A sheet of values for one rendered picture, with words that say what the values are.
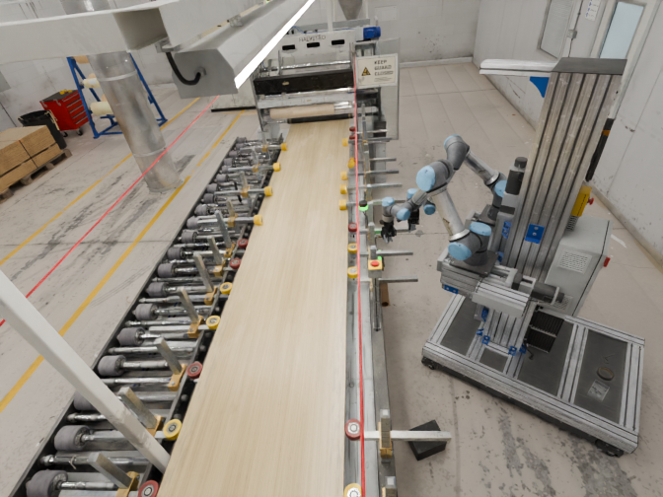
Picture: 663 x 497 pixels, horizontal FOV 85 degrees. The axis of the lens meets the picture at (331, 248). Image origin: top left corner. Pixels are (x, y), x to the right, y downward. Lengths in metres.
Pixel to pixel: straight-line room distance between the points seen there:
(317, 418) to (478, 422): 1.36
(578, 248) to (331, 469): 1.57
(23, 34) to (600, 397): 2.98
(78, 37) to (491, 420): 2.77
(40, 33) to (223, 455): 1.56
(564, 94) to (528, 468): 2.08
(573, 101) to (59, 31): 1.76
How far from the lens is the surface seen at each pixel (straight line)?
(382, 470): 1.89
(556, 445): 2.91
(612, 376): 3.05
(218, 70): 0.78
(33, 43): 0.74
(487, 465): 2.73
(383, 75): 4.58
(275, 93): 4.74
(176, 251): 3.03
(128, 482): 1.98
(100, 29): 0.68
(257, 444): 1.79
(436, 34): 11.01
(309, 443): 1.74
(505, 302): 2.19
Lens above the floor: 2.49
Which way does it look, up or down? 39 degrees down
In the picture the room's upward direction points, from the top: 7 degrees counter-clockwise
